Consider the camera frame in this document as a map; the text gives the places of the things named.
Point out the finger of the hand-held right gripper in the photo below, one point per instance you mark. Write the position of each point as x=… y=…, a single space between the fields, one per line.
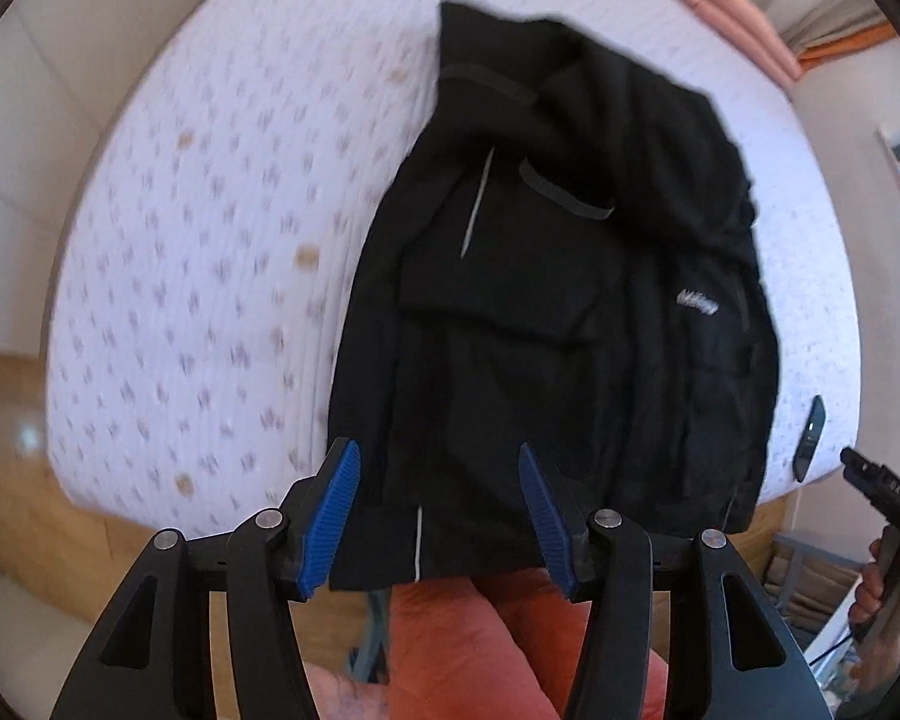
x=808 y=442
x=877 y=480

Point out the bed with patterned sheet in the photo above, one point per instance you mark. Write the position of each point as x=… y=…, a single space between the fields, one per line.
x=195 y=240

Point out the white wardrobe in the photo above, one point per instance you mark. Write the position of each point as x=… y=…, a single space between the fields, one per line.
x=15 y=202

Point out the grey stool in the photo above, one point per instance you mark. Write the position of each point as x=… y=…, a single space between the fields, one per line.
x=817 y=570

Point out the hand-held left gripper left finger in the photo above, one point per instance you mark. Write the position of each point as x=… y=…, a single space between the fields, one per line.
x=328 y=525

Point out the person's foot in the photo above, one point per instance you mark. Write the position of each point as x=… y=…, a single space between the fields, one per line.
x=349 y=697

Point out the black hooded jacket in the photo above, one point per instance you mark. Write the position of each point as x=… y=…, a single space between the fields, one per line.
x=532 y=315

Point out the folded pink blanket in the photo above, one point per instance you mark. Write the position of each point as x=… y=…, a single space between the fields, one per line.
x=727 y=7

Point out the beige and orange curtain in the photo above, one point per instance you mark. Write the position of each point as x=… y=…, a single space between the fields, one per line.
x=840 y=34

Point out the person's orange pants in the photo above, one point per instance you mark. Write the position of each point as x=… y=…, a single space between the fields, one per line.
x=495 y=645

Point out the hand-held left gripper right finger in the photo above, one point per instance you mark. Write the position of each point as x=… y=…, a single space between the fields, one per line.
x=551 y=525

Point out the person's right hand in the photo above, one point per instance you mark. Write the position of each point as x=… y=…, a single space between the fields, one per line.
x=868 y=592

